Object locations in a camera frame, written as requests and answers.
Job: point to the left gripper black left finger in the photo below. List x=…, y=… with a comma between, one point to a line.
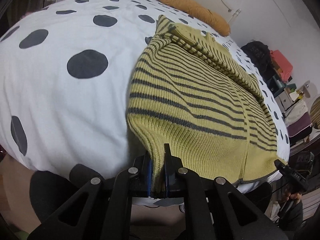
x=141, y=176

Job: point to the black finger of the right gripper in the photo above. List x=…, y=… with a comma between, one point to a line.
x=282, y=168

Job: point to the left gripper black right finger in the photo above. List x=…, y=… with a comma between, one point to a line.
x=171, y=166

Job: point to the yellow grey-striped knit sweater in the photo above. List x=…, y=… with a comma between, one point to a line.
x=188, y=92

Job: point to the white and purple bag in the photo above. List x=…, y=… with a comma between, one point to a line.
x=298, y=118

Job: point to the round woven straw basket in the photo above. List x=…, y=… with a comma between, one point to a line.
x=315, y=113

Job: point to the white storage drawer unit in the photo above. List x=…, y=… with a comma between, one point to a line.
x=284, y=101

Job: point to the black fluffy bag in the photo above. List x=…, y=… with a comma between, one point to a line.
x=259, y=55

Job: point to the white black-dotted bed cover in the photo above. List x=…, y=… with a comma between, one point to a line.
x=65, y=72

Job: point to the orange fuzzy pillow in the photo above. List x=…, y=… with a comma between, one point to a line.
x=194, y=9

